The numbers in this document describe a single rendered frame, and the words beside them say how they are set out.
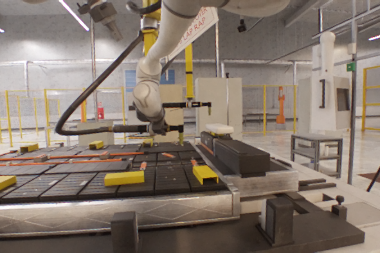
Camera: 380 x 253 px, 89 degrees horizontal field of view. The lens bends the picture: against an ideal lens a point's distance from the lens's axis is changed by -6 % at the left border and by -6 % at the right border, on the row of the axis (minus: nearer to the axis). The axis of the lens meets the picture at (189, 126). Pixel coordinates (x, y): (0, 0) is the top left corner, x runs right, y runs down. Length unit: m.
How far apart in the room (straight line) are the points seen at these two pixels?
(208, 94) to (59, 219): 5.03
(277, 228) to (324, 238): 0.18
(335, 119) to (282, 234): 2.88
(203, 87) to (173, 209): 4.91
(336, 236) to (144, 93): 0.85
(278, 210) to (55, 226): 0.75
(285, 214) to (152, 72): 0.74
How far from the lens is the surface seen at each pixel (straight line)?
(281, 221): 0.74
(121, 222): 0.64
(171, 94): 5.52
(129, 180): 0.92
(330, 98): 3.53
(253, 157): 0.97
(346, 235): 0.91
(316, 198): 1.35
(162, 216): 0.81
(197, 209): 0.81
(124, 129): 1.24
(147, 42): 1.23
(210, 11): 0.95
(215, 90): 5.62
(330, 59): 3.88
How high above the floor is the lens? 1.31
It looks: 5 degrees down
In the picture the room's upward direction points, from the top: 2 degrees counter-clockwise
